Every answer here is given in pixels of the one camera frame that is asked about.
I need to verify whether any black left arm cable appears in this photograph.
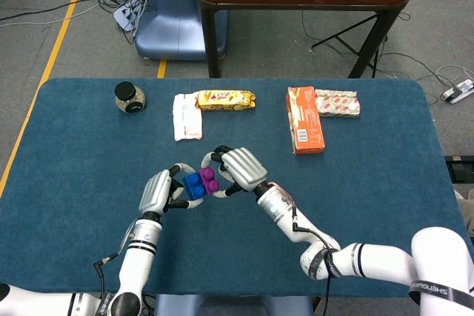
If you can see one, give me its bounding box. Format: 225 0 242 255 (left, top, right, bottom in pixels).
93 219 136 298

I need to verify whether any grey-blue robot torso base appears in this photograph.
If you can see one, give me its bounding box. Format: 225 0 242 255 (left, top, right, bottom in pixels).
153 293 315 316

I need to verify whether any orange cardboard box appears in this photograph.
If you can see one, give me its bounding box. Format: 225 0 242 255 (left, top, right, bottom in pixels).
285 86 326 156

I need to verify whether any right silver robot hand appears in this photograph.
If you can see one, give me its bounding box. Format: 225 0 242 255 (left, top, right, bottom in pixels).
200 144 268 198

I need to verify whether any white power strip black plug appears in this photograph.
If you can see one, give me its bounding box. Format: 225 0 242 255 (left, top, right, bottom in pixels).
439 78 474 104

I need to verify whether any white power strip with plugs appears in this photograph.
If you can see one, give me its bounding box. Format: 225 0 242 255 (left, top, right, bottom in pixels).
113 0 147 32

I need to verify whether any white flat packet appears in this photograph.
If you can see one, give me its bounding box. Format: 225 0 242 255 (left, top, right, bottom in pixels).
172 93 204 142

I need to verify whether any black box with label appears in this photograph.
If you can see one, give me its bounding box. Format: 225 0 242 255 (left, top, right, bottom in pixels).
443 155 474 184

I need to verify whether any yellow snack packet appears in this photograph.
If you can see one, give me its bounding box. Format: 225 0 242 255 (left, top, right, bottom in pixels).
195 90 257 112

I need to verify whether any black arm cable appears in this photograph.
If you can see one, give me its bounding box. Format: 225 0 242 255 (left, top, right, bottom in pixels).
291 215 336 316
93 219 136 298

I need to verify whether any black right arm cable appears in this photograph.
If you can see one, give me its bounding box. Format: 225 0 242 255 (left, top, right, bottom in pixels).
291 215 336 316

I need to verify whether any beige upholstered seat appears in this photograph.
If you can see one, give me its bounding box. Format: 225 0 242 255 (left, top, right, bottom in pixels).
454 188 474 235

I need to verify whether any light blue machine base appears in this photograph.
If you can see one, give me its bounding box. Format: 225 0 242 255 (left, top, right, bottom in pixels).
134 0 230 61

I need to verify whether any blue table mat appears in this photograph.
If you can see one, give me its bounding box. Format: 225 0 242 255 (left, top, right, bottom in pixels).
0 78 474 298

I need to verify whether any glass jar with black lid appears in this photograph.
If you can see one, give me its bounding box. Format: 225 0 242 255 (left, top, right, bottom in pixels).
113 81 146 115

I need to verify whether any blue building block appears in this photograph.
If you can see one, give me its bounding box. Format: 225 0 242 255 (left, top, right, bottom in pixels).
182 172 207 201

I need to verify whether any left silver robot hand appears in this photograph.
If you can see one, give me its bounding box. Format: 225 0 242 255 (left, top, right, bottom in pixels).
138 162 204 215

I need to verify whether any white red-patterned packet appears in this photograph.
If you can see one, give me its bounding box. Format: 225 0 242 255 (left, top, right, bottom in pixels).
313 89 361 119

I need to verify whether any coloured wrist wire bundle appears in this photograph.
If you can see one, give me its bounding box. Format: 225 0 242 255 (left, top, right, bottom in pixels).
271 181 297 217

